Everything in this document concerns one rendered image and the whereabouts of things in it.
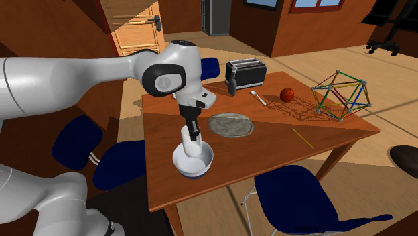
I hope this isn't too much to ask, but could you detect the white cup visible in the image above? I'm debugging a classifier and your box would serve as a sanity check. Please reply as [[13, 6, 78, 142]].
[[180, 125, 202, 158]]

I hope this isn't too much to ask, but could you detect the grey round plate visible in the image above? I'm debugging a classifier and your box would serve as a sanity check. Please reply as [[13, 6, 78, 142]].
[[207, 112, 255, 139]]

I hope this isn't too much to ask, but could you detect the black bottle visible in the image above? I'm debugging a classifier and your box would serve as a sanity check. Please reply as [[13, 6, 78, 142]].
[[227, 66, 238, 97]]

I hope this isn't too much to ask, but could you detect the blue chair with white legs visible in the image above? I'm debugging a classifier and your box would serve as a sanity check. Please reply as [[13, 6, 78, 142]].
[[52, 115, 147, 192], [240, 164, 393, 236], [200, 57, 220, 82]]

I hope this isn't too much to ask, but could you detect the white bowl with blue base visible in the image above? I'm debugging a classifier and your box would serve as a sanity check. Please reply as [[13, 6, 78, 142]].
[[172, 141, 214, 180]]

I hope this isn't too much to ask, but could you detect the white spoon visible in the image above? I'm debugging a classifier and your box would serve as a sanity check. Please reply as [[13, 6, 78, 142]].
[[251, 90, 267, 106]]

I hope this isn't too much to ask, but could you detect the black toaster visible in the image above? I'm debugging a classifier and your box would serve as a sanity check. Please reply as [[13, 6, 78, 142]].
[[225, 58, 267, 91]]

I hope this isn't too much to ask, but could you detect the brown wooden table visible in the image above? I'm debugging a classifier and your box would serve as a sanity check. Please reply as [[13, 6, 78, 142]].
[[141, 71, 382, 236]]

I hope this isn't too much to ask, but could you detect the light wooden door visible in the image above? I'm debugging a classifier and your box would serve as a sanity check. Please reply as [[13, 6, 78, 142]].
[[99, 0, 166, 57]]

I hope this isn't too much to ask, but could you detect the orange ball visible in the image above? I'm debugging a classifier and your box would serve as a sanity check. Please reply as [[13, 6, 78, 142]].
[[279, 87, 295, 103]]

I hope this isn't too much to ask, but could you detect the grey tall cabinet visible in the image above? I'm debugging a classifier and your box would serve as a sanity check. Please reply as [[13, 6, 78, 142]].
[[201, 0, 232, 37]]

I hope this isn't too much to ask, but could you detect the yellow pencil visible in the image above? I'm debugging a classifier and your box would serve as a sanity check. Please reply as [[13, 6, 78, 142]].
[[291, 127, 315, 150]]

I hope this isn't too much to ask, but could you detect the colourful rod polyhedron toy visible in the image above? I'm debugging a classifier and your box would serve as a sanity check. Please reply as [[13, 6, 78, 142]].
[[311, 69, 372, 123]]

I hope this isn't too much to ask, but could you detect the dark round stool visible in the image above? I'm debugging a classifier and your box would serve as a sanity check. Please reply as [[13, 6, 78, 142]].
[[389, 145, 418, 180]]

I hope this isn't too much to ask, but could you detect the window with dark frame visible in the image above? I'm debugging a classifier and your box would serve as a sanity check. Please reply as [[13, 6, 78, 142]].
[[243, 0, 280, 12]]

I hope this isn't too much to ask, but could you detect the window with red frame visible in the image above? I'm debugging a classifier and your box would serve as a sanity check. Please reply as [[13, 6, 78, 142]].
[[289, 0, 346, 15]]

